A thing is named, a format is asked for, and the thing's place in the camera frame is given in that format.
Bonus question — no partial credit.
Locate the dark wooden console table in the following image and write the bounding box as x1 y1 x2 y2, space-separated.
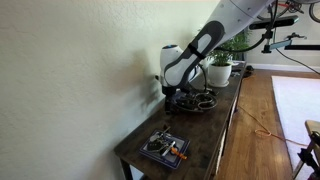
114 62 246 180

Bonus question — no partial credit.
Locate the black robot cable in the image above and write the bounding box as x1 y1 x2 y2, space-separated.
186 0 279 101

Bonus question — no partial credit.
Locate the round dark blue tray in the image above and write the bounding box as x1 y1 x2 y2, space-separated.
173 92 218 113

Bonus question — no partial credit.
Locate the orange extension cord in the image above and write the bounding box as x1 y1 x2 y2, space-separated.
237 104 309 148

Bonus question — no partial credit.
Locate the black camera cable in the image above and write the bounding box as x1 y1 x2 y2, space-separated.
272 28 320 76

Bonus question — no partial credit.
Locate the white area rug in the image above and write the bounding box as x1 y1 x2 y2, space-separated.
272 76 320 168

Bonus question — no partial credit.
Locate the green potted plant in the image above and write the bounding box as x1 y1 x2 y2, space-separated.
209 30 250 66

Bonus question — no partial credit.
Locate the black stereo camera bar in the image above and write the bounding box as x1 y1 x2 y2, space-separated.
249 15 299 30

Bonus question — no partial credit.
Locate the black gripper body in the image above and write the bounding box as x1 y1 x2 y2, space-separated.
162 86 178 110

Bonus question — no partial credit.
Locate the white ceramic plant pot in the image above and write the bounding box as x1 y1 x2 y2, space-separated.
208 63 232 87

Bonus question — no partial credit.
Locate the orange-handled tool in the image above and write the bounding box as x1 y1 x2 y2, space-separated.
171 147 187 160

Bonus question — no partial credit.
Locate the bunch of keys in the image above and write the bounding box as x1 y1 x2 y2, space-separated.
147 128 176 157

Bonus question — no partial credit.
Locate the bicycle on wall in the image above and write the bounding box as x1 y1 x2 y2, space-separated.
257 0 320 23

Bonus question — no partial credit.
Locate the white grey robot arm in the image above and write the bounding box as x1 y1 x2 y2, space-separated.
159 0 275 111

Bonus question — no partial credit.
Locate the square blue-rimmed key tray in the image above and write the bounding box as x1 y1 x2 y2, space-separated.
140 130 190 169

